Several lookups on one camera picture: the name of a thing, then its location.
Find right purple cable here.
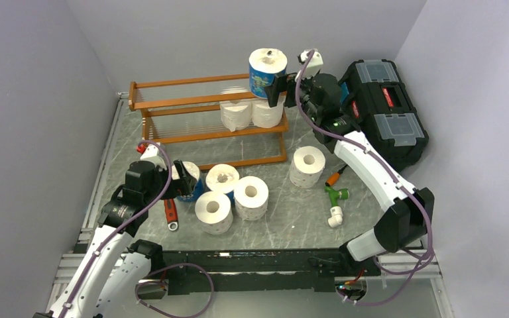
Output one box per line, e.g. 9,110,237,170
294,49,435,307

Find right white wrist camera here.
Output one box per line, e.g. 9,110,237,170
298,49,323,79

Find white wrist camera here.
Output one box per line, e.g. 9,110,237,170
298,49,323,79
137,142,166,169

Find green and white pipe fitting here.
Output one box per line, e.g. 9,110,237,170
324,186,349,228

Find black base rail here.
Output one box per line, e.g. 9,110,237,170
144,248,380,295

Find white roll sideways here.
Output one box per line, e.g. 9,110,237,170
251,98,284,129

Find white roll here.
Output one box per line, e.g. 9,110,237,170
234,176,269,221
219,99,252,132
195,191,233,235
289,146,326,188

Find blue roll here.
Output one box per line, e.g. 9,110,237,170
205,164,241,201
171,161,205,203
249,48,288,99

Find purple cable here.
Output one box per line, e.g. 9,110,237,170
294,49,435,307
56,140,174,318

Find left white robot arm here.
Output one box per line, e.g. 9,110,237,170
34,160,198,317

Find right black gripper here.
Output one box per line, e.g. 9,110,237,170
264,68,320,122

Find red handled tool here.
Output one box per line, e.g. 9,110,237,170
163,199,179,231

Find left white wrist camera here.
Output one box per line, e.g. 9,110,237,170
137,142,166,169

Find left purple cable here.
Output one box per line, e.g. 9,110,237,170
56,140,174,318

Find orange wooden two-tier shelf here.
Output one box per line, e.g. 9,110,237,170
128,74,289,170

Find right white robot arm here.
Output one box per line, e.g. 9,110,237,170
264,73,434,275

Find black plastic toolbox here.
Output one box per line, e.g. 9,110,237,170
339,59,429,172

